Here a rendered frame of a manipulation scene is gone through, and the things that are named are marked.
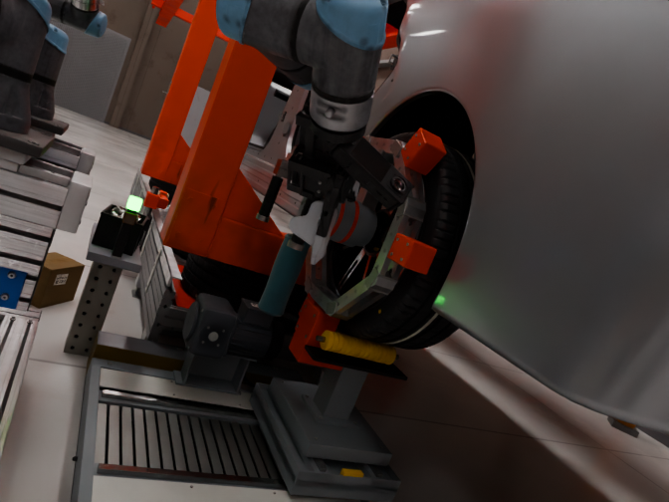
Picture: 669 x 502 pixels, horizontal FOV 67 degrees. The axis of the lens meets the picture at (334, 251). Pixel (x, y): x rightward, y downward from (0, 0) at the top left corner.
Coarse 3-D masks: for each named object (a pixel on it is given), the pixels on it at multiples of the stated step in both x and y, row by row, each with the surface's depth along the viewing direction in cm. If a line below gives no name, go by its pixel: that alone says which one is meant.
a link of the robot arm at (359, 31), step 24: (312, 0) 53; (336, 0) 50; (360, 0) 50; (384, 0) 51; (312, 24) 53; (336, 24) 51; (360, 24) 51; (384, 24) 53; (312, 48) 54; (336, 48) 53; (360, 48) 52; (336, 72) 55; (360, 72) 55; (336, 96) 57; (360, 96) 57
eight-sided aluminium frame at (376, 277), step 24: (384, 144) 150; (408, 168) 136; (408, 216) 129; (384, 240) 133; (312, 264) 169; (384, 264) 131; (312, 288) 163; (360, 288) 136; (384, 288) 133; (336, 312) 145
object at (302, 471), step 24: (264, 384) 186; (264, 408) 172; (264, 432) 167; (288, 432) 163; (288, 456) 148; (288, 480) 144; (312, 480) 143; (336, 480) 147; (360, 480) 150; (384, 480) 154
